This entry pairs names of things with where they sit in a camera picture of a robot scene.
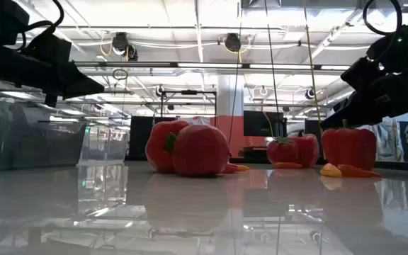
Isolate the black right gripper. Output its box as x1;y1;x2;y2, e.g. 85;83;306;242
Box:
319;69;408;130

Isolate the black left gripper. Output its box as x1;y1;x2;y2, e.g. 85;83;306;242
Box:
0;44;105;108

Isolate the red bell pepper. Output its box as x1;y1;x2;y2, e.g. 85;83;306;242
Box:
288;130;320;169
321;120;378;171
145;120;191;174

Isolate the black partition panel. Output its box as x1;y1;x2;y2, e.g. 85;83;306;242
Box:
129;115;176;161
305;119;327;137

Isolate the colourful printed hanging cloth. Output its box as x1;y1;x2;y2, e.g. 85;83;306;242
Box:
376;116;406;162

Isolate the black monitor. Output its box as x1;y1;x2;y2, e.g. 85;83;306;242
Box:
243;110;285;138

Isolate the white orange building column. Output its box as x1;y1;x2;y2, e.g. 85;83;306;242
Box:
216;72;244;157

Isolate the long ceiling light bar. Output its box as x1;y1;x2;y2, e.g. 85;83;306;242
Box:
72;61;352;71

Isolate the coiled hanging black cable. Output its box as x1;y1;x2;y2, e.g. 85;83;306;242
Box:
111;68;130;81

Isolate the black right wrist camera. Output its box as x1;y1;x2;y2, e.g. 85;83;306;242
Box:
341;56;384;94

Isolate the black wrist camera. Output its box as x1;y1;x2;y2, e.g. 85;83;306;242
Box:
21;31;73;68
341;56;384;94

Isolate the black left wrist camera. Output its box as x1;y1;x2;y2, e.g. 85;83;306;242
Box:
21;31;73;68

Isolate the yellow hanging cable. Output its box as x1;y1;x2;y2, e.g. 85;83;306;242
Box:
302;0;324;137

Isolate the black ceiling cable reel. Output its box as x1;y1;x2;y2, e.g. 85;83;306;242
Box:
224;33;242;53
110;31;140;62

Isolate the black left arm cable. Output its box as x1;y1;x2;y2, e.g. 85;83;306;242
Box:
15;0;66;50

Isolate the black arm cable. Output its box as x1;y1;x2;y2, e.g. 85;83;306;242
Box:
15;0;66;50
361;0;408;37

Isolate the black metal table frame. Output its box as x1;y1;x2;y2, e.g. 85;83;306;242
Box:
124;155;408;174

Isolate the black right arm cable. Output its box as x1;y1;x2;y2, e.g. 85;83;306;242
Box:
361;0;408;37

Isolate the thin black hanging cable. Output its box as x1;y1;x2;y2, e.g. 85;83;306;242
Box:
227;0;244;145

